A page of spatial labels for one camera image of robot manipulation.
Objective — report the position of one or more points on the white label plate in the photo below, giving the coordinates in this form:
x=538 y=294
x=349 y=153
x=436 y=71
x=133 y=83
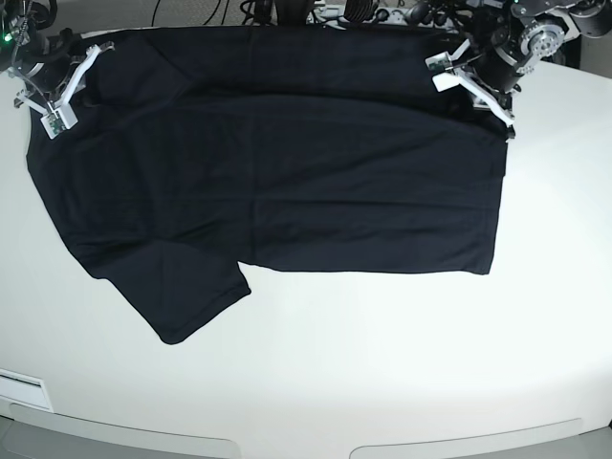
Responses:
x=24 y=390

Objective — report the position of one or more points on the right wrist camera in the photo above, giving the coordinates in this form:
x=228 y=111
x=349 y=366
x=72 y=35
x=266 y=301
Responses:
x=59 y=120

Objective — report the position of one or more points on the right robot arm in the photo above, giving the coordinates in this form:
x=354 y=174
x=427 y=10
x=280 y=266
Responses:
x=23 y=24

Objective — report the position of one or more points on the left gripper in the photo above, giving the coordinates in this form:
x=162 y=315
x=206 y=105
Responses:
x=490 y=81

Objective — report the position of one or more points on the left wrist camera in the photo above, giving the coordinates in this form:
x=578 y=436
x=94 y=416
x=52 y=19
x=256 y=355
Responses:
x=439 y=63

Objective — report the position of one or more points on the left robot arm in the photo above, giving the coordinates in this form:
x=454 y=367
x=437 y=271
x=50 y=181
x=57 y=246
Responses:
x=491 y=45

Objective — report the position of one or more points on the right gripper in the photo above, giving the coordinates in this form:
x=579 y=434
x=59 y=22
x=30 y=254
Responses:
x=49 y=85

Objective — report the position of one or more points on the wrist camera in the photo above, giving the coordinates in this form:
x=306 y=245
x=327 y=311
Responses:
x=59 y=120
x=439 y=63

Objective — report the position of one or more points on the black T-shirt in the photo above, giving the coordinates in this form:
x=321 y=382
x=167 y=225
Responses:
x=197 y=150

